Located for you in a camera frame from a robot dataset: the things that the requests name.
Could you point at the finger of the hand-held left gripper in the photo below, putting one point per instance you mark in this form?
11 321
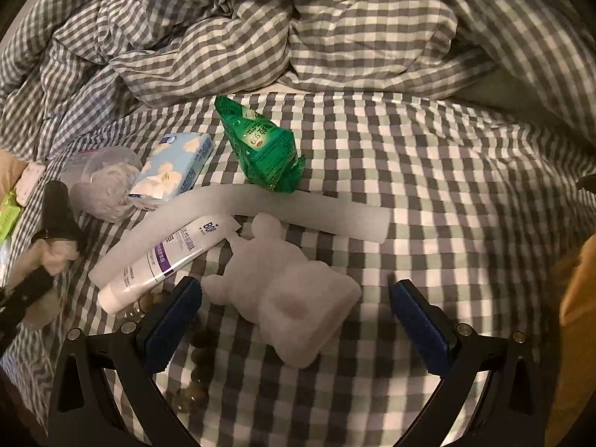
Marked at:
58 216
23 295

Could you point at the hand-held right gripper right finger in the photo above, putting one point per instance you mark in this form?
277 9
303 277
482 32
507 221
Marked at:
419 326

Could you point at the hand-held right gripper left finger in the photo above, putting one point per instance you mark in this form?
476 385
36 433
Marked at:
171 319

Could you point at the clear plastic cup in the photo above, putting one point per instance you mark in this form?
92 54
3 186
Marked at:
100 191

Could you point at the white purple cream tube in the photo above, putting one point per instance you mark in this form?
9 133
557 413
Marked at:
158 260

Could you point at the white foam bear block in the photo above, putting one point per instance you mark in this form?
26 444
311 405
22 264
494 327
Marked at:
279 298

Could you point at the blue floral tissue pack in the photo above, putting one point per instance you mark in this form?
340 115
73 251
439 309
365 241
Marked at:
172 172

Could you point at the white foam strip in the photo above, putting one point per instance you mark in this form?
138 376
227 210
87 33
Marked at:
302 212

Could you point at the cardboard box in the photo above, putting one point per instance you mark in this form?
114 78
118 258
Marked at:
582 335

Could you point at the green plastic packet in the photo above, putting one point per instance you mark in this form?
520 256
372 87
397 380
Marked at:
260 149

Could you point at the white power bank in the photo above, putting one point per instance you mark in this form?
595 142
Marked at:
30 179

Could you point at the light green snack packet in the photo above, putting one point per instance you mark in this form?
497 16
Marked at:
7 216

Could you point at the grey checked bed sheet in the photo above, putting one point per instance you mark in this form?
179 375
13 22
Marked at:
419 172

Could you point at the grey checked duvet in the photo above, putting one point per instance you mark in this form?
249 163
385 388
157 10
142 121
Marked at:
326 32

